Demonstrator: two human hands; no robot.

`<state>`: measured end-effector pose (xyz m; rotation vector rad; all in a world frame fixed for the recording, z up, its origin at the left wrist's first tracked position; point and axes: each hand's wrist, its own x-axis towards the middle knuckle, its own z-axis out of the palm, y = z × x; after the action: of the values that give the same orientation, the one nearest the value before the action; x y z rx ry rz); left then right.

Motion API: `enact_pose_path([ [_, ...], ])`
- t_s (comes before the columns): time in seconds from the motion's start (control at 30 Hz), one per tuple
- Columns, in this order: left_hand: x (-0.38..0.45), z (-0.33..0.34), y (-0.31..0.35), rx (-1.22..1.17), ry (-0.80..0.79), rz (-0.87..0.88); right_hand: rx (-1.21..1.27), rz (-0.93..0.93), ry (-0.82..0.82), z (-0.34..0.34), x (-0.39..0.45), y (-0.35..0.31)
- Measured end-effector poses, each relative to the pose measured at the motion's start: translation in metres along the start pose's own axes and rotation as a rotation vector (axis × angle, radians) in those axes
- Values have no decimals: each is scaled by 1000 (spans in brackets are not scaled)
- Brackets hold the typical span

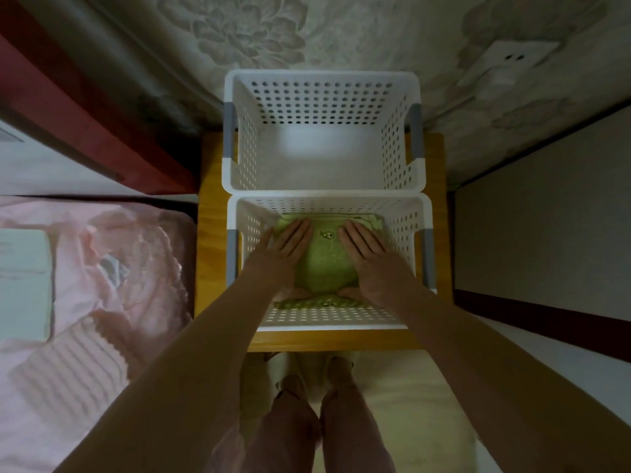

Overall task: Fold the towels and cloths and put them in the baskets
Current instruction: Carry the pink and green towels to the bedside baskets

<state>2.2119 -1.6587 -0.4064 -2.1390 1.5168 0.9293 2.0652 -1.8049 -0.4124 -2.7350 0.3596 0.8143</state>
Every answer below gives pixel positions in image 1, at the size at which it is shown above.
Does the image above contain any person's leg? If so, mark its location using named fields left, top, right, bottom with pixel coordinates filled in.
left=319, top=356, right=396, bottom=473
left=241, top=357, right=322, bottom=473

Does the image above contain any person's left hand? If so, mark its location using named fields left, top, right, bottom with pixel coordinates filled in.
left=245, top=218, right=317, bottom=303

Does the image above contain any pink knitted cloth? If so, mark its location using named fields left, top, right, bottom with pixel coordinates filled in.
left=9, top=310, right=145, bottom=425

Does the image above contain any green cloth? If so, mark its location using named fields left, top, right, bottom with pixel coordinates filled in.
left=272, top=215, right=386, bottom=311

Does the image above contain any person's left forearm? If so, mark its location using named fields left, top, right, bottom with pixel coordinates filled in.
left=53, top=273, right=299, bottom=473

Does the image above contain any beige cabinet with dark trim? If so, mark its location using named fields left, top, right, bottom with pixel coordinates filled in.
left=453, top=105, right=631, bottom=363

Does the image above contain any small wooden table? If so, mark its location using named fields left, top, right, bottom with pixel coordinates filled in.
left=194, top=132, right=454, bottom=353

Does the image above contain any person's right hand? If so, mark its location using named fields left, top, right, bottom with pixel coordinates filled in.
left=337, top=220, right=417, bottom=307

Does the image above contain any pink bedding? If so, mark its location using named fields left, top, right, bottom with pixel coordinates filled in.
left=0, top=196, right=198, bottom=473

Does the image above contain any pale green book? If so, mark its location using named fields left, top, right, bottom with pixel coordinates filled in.
left=0, top=228, right=54, bottom=343

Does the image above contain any white wall socket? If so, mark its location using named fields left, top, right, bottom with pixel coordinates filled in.
left=456, top=40, right=562, bottom=102

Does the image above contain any red bed frame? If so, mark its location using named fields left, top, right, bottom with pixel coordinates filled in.
left=0, top=0, right=199, bottom=195

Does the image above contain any person's left leg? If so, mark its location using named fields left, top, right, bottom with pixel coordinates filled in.
left=241, top=357, right=322, bottom=473

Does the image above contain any person's right forearm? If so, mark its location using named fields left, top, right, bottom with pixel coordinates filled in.
left=382, top=283, right=631, bottom=473

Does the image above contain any person's right leg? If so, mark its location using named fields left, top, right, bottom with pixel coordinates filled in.
left=319, top=356, right=396, bottom=473

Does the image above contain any white perforated plastic basket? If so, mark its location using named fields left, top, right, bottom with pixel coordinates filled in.
left=226, top=192, right=437, bottom=332
left=221, top=70, right=428, bottom=195

